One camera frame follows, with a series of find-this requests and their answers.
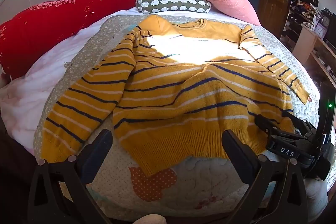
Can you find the black flat screen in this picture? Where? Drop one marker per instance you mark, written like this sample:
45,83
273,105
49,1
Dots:
331,41

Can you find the green white-patterned pillow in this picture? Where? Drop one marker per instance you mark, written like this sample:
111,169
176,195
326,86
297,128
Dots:
173,3

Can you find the small pink alarm clock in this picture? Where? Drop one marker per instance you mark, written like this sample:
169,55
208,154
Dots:
319,29

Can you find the quilted patchwork blanket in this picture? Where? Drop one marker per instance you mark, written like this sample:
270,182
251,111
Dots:
183,187

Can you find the cluttered wooden shelf unit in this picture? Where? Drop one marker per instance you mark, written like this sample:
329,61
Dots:
307,43

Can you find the black ornate table clock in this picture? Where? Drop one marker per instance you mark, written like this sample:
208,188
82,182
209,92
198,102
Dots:
326,19

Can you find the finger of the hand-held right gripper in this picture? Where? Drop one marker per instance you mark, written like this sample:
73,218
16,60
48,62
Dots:
299,121
273,134

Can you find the white bed sheet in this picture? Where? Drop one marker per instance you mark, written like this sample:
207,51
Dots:
23,100

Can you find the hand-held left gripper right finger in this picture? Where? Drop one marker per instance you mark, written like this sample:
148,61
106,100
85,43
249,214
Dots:
237,153

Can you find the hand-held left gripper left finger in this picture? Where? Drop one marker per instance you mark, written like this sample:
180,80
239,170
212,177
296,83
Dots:
96,154

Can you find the red bolster pillow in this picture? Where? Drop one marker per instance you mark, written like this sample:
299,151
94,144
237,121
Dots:
50,24

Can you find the yellow striped knit sweater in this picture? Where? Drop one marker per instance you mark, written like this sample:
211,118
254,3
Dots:
181,87

